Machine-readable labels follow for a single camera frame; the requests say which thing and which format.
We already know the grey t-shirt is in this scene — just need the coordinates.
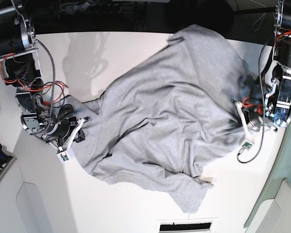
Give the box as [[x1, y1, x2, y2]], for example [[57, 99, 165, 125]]
[[66, 25, 255, 214]]

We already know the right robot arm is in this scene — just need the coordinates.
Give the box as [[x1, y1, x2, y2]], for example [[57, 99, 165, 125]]
[[0, 0, 89, 152]]

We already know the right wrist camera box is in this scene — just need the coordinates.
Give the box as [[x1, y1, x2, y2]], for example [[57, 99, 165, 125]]
[[57, 148, 75, 164]]

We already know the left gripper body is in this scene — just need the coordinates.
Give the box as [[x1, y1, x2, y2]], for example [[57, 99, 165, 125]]
[[231, 99, 265, 143]]

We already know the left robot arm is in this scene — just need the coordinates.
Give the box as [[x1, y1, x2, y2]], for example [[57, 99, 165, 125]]
[[232, 0, 291, 149]]

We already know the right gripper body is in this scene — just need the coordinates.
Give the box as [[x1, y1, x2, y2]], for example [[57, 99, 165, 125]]
[[37, 116, 90, 152]]

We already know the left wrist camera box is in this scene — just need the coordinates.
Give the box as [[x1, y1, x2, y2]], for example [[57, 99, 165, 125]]
[[241, 140, 254, 150]]

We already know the braided camera cable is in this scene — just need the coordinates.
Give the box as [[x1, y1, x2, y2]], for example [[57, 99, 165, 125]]
[[237, 121, 266, 164]]

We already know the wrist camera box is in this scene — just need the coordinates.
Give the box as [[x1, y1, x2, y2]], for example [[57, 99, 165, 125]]
[[241, 140, 254, 150], [57, 148, 75, 164]]

